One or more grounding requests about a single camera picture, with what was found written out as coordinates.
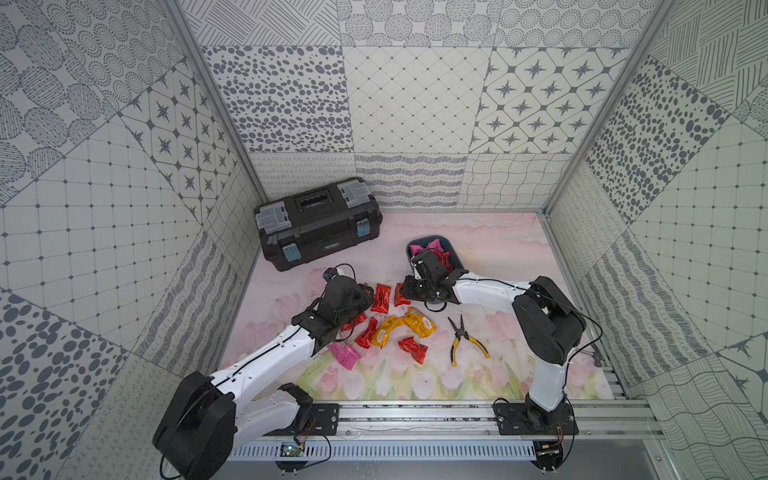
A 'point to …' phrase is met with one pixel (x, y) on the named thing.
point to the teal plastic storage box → (422, 241)
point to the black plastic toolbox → (317, 221)
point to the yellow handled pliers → (460, 332)
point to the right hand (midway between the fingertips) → (406, 292)
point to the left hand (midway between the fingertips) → (372, 286)
